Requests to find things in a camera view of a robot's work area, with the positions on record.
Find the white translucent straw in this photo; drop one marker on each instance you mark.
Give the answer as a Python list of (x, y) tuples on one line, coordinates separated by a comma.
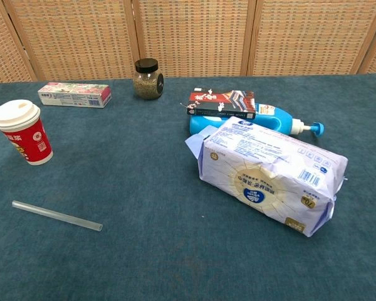
[(56, 215)]

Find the red paper cup white lid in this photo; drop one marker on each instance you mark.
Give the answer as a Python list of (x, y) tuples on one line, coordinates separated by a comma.
[(28, 138)]

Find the pink white toothpaste box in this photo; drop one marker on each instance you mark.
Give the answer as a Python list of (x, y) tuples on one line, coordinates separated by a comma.
[(75, 95)]

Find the woven bamboo folding screen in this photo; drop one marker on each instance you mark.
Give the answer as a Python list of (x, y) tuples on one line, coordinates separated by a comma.
[(191, 37)]

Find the white wet wipes pack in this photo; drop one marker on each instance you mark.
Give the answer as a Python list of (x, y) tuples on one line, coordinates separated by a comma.
[(269, 169)]

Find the blue pump detergent bottle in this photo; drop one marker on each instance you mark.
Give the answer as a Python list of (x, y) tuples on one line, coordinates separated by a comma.
[(200, 123)]

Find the red black book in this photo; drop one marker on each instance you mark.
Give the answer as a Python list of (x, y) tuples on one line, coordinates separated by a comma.
[(225, 100)]

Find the glass jar black lid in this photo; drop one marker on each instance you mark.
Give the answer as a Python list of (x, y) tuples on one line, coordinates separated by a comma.
[(147, 84)]

